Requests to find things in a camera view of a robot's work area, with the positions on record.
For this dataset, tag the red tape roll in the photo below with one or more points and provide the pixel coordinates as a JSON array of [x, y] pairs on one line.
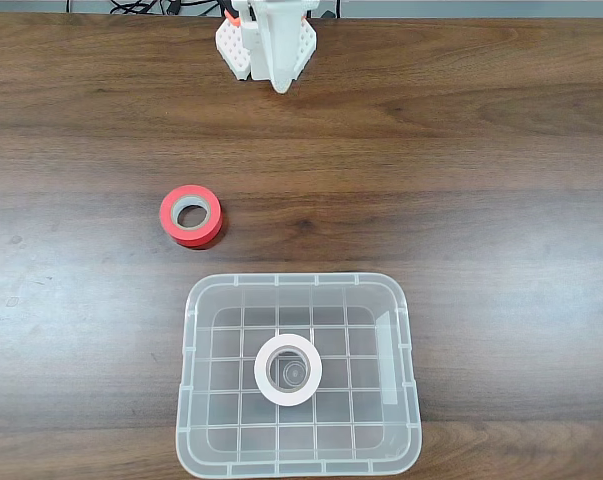
[[168, 215]]

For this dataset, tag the clear plastic grid box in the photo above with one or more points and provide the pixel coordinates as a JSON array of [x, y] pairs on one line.
[[221, 400]]

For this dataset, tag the white tape roll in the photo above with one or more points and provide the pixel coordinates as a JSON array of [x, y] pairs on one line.
[[288, 342]]

